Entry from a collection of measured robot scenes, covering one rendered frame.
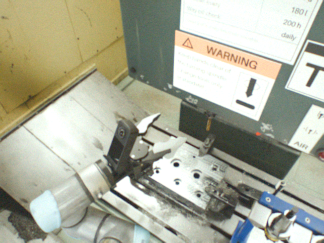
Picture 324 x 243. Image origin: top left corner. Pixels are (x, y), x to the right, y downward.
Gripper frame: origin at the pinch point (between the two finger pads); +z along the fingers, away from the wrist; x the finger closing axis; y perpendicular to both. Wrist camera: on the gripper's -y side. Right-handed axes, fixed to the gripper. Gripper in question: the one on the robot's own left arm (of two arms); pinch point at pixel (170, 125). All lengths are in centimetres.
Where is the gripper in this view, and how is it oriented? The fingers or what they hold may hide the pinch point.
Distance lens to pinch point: 63.5
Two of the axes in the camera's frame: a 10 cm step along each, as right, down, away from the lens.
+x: 6.3, 5.8, -5.2
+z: 7.8, -4.9, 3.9
